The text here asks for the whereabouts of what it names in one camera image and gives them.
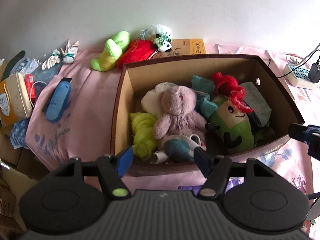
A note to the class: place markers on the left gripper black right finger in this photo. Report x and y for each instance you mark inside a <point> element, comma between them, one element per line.
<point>215,170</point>

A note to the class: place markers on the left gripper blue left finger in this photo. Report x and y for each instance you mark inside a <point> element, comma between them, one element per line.
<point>111,169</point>

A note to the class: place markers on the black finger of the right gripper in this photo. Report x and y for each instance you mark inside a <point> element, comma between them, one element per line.
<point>308,135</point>

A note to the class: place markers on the green smiling plush doll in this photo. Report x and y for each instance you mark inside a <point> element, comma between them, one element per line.
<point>232,126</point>

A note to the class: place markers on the lime green yarn bundle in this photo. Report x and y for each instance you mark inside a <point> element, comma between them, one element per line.
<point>144,142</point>

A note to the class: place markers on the pink plush bunny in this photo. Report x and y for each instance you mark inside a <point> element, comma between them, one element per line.
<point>179,116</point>

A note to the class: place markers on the white plush toy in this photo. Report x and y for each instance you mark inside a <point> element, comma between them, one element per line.
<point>151,102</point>

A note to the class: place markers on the pink bed sheet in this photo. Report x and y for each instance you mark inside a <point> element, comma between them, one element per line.
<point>69,203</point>

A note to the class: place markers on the white power strip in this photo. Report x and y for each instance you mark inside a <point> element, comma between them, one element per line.
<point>299,77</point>

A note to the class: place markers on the black charger adapter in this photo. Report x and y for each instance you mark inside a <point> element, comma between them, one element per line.
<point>314,73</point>

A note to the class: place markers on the blue lint brush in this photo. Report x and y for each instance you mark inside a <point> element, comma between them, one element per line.
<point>56,104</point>

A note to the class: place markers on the yellow tissue box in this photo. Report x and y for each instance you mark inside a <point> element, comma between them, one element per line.
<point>15,103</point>

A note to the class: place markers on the red plush pouch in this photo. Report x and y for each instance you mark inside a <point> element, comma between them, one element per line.
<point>138,50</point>

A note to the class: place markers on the white green knotted cloth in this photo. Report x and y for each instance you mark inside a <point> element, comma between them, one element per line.
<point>63,55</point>

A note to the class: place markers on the green plush toy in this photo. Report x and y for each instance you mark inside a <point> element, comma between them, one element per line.
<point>114,48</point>

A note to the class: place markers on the red small package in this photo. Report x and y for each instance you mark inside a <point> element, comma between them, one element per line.
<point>29,83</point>

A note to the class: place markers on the yellow book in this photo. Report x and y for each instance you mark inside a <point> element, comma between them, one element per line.
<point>182,47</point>

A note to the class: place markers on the white panda pompom plush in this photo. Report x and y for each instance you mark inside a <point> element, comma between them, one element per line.
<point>159,35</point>

